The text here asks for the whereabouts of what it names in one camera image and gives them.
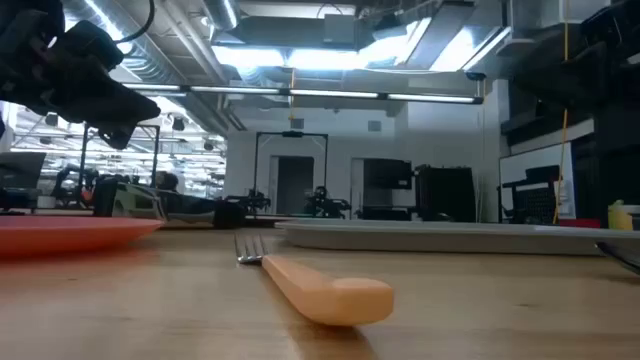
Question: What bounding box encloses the dark metallic equipment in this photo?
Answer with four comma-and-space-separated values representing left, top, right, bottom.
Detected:
92, 176, 247, 230

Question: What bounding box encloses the fork with orange handle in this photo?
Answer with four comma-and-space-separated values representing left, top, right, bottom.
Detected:
233, 232, 396, 328

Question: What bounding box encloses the yellow hanging cable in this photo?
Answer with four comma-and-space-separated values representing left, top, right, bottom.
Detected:
551, 0, 572, 225

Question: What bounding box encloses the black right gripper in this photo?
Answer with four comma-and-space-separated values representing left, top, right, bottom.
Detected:
510, 0, 640, 110

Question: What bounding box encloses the pink round plate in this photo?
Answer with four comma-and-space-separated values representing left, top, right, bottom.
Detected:
0, 214, 166, 259

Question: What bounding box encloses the black cable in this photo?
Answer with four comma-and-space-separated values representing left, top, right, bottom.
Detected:
115, 0, 157, 45

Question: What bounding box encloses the black cabinet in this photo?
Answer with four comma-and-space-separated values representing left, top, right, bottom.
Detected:
414, 163, 478, 224

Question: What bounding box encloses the long ceiling tube light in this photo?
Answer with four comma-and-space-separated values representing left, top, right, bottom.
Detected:
121, 81, 485, 106

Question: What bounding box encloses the black wall screen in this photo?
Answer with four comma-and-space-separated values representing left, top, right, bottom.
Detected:
361, 158, 414, 192

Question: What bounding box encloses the dark computer monitor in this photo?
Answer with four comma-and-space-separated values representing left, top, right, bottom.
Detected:
0, 151, 47, 191

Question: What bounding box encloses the grey rectangular tray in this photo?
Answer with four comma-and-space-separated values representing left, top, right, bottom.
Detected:
275, 219, 640, 257

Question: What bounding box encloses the mint green ribbed cup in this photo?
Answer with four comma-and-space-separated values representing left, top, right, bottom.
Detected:
606, 199, 635, 232

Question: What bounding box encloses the white board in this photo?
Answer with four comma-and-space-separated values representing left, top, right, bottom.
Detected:
498, 141, 576, 221

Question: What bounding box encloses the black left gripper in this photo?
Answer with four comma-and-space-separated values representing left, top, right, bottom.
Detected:
0, 0, 162, 151

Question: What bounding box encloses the silver ventilation duct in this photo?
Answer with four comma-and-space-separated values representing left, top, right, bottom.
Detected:
201, 0, 242, 32

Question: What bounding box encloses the person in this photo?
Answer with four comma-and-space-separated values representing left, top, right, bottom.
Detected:
153, 170, 180, 194

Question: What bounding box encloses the black metal frame stand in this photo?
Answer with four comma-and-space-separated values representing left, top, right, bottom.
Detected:
253, 130, 330, 217
79, 123, 162, 201

